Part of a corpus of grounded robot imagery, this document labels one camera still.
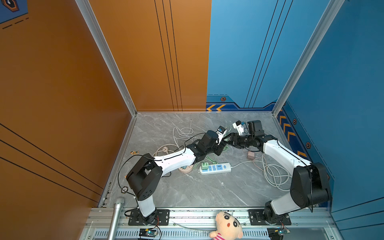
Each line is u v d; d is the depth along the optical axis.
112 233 0.68
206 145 0.65
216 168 0.87
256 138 0.67
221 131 0.73
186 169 0.87
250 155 0.94
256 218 0.72
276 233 0.71
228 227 0.64
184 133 1.07
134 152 0.97
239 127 0.81
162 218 0.74
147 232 0.71
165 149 0.96
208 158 0.94
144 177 0.46
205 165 0.85
